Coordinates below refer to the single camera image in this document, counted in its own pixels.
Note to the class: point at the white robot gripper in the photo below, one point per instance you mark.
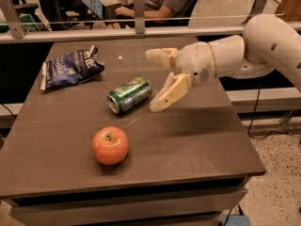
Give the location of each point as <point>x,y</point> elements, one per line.
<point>196,62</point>

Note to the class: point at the blue chip bag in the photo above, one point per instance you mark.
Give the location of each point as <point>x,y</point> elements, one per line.
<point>72,69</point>

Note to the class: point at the seated person in grey shirt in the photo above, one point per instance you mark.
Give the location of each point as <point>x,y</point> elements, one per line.
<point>162,11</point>

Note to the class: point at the glass barrier panel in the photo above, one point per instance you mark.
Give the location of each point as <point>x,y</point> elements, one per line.
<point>55,11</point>

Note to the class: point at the blue perforated box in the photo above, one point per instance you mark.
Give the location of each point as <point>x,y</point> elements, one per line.
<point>235,220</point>

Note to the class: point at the metal glass bracket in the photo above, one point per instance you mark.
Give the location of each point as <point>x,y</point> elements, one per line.
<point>139,16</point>
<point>257,8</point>
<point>16,28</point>

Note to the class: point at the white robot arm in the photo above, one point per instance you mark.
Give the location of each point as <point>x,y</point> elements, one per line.
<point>267,43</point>

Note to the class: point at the green soda can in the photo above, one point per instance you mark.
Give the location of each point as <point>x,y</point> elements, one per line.
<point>130,94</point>

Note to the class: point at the right metal glass bracket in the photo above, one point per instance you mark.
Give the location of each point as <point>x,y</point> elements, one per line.
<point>257,8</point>

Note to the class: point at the open laptop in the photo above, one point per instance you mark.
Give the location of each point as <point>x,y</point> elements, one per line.
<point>103,9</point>

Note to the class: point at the middle metal glass bracket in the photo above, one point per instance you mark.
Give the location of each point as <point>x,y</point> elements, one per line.
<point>139,16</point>

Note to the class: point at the red apple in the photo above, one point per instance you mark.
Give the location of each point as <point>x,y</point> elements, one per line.
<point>110,145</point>

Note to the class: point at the green bin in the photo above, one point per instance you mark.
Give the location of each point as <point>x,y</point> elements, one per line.
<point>27,21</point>

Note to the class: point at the left metal glass bracket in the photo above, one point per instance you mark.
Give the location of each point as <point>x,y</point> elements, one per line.
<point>16,28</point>

